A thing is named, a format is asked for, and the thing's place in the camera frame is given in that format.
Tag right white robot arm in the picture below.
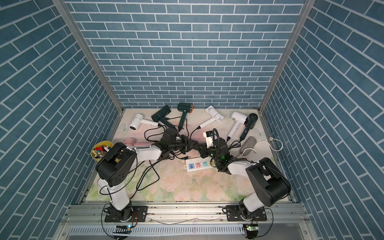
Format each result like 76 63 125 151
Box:
196 129 292 220

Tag white folding hair dryer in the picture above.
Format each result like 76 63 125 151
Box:
198 106 225 129

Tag dark green dryer right corner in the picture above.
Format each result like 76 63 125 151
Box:
240 113 259 142

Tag dark green dryer centre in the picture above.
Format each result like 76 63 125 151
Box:
178 103 193 131

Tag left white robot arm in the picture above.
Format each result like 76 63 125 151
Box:
96 128 207 222

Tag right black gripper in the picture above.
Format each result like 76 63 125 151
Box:
196 143 223 163

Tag white hair dryer far left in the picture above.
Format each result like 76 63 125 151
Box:
129 114 159 131

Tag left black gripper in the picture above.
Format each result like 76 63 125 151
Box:
167 135 198 155

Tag white power strip coloured sockets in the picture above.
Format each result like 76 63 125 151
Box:
185 157 213 172

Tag white glossy hair dryer right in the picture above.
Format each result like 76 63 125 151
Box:
227 112 248 142

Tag dark green dryer angled nozzle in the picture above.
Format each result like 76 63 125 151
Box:
151 105 175 129

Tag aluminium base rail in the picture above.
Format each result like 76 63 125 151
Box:
55 202 316 240

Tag white wall cable connector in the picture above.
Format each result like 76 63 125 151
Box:
258 137 284 152

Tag yellow cup of pens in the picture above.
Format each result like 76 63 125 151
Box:
91 141 113 161

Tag pink hair dryer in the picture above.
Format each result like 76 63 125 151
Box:
124 138 153 148

